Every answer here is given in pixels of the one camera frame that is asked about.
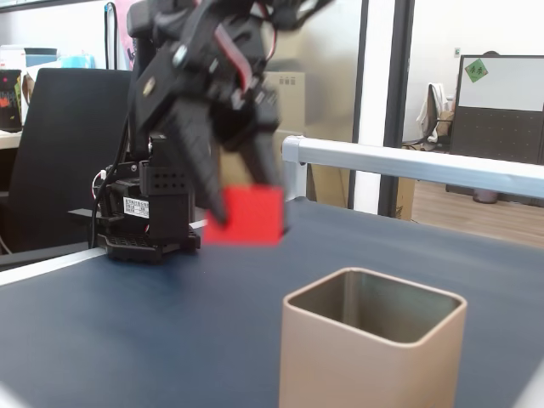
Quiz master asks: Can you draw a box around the red cube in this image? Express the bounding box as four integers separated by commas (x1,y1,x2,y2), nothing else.
201,184,285,247

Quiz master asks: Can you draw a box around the beige square metal container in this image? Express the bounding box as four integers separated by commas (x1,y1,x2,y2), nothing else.
278,266,468,408

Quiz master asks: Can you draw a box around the cardboard box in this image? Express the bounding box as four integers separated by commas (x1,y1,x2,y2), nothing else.
263,70,307,137

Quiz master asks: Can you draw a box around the teal box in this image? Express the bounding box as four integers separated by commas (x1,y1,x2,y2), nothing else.
56,54,95,70

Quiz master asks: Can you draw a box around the black office chair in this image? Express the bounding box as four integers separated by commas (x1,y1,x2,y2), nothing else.
0,67,135,269

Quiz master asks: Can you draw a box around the black printed bag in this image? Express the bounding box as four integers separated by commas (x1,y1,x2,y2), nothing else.
0,69,23,133

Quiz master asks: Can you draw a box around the white garment on chair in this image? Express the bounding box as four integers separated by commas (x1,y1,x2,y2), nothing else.
416,82,452,144

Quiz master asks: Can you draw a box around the green paper sticker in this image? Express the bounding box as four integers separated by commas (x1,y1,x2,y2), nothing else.
464,59,490,84

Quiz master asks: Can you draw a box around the dark office partition screen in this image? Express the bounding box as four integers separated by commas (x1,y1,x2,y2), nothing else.
449,54,544,167

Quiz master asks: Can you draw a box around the red white black servo cable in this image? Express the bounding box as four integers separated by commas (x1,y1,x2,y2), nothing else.
262,0,282,63
213,23,257,93

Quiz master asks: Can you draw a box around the black power cable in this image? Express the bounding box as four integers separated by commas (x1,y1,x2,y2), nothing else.
87,163,118,250

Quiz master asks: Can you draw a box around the aluminium frame rail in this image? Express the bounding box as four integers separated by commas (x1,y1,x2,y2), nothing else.
281,134,544,201

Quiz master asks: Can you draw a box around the black door frame post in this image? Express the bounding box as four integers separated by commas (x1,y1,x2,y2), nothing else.
377,0,416,218

